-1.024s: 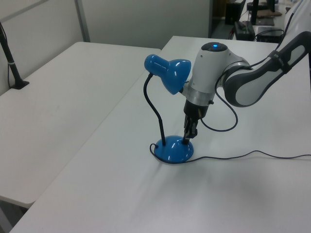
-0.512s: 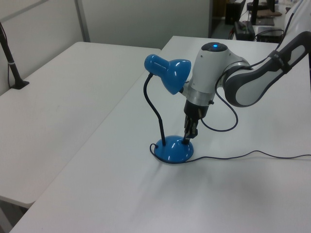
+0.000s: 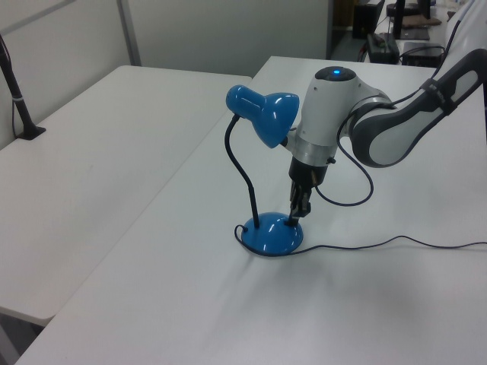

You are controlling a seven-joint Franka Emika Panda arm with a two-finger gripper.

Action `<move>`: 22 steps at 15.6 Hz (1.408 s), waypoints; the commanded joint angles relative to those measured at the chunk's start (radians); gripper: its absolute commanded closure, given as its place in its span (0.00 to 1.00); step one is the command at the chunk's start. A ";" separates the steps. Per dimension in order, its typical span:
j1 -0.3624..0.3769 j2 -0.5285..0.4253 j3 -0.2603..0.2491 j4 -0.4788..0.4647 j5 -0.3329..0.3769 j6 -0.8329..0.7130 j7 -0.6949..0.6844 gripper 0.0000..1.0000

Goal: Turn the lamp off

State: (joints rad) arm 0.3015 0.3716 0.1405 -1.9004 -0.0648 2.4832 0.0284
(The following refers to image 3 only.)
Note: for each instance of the blue gooseneck desk lamp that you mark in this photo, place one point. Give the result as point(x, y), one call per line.
point(274, 239)

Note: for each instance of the black computer case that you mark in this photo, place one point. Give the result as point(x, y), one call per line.
point(367, 19)

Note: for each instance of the brown cloth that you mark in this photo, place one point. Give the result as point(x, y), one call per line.
point(420, 21)

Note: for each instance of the white plastic table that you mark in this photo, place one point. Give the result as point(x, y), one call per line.
point(95, 171)

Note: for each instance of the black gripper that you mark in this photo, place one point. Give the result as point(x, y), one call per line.
point(304, 173)

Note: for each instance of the black monitor stand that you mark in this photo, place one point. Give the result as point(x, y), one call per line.
point(399, 19)

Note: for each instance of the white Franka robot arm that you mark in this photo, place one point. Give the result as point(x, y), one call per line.
point(323, 110)

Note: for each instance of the grey partition post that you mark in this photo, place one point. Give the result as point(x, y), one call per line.
point(128, 34)

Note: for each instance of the black camera pole with clamp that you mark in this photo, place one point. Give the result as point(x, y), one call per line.
point(23, 110)

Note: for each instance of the black power supply box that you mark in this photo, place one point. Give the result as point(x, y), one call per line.
point(382, 49)

